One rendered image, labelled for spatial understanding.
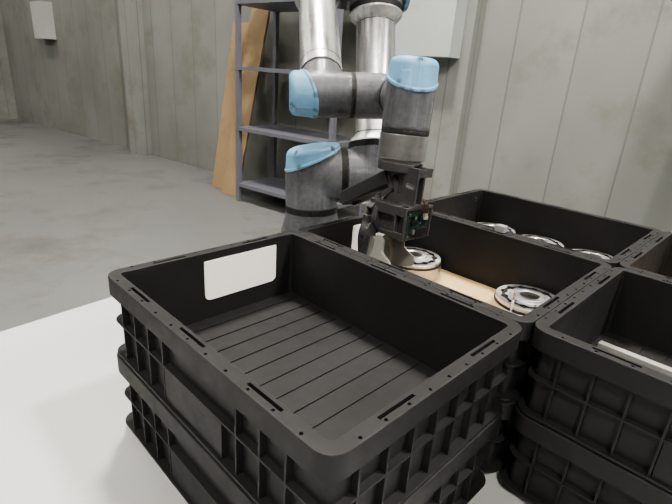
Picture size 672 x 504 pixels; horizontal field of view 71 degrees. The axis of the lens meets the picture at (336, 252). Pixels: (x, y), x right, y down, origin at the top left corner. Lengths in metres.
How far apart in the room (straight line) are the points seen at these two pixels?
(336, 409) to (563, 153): 3.19
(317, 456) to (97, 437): 0.44
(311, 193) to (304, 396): 0.54
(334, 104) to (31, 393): 0.64
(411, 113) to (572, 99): 2.90
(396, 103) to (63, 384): 0.66
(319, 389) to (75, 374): 0.44
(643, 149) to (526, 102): 0.78
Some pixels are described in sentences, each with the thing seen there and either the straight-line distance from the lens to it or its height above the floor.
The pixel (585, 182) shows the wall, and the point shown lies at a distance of 3.59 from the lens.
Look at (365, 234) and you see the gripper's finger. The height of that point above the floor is 0.94.
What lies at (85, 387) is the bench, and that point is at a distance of 0.85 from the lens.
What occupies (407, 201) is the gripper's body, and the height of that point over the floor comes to 1.00.
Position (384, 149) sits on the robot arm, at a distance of 0.74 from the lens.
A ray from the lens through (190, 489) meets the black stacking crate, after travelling 0.61.
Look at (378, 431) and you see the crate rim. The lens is 0.37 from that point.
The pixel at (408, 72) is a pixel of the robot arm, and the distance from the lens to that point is 0.73.
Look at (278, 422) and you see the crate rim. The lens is 0.38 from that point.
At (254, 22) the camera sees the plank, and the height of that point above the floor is 1.56.
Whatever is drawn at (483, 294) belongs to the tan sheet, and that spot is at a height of 0.83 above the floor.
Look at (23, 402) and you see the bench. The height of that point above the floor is 0.70.
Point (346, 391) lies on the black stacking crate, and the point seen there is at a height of 0.83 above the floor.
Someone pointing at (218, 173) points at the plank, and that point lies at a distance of 5.05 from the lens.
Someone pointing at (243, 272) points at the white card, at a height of 0.89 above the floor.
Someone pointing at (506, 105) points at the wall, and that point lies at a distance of 3.71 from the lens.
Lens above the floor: 1.17
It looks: 21 degrees down
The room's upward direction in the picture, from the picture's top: 4 degrees clockwise
